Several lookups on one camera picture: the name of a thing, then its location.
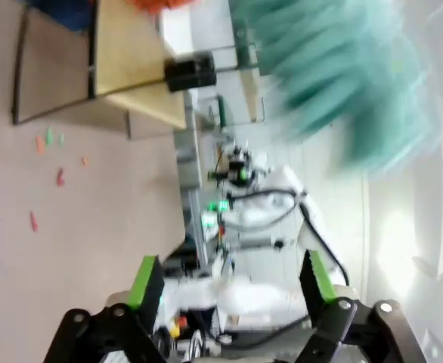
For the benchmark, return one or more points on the aluminium frame rail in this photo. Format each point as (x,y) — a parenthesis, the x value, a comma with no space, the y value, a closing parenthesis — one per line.
(191,170)

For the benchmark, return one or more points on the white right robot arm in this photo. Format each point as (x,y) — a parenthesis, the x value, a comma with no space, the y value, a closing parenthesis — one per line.
(267,211)

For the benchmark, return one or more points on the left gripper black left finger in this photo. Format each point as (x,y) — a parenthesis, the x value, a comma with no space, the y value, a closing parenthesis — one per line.
(146,287)

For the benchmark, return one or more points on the orange paper scrap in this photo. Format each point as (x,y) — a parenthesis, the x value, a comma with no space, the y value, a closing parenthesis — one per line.
(40,145)

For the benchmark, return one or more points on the black smartphone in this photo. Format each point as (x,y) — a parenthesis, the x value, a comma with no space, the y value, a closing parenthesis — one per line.
(189,72)

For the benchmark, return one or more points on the person orange hoodie torso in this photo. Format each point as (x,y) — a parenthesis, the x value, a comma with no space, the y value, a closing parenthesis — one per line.
(157,4)

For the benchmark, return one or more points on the teal microfiber duster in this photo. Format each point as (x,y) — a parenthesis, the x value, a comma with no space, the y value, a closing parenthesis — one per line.
(320,56)

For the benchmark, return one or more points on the green paper scrap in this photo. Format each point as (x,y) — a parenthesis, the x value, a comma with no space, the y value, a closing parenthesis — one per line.
(61,139)
(49,136)

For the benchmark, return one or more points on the black frame wooden two-tier shelf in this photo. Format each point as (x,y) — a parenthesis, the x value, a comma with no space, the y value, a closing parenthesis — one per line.
(131,49)

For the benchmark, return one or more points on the person blue trousers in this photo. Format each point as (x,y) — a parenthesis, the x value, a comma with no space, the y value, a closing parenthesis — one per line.
(59,15)

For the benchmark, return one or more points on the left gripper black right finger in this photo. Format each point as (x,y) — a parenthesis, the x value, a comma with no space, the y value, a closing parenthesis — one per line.
(316,280)

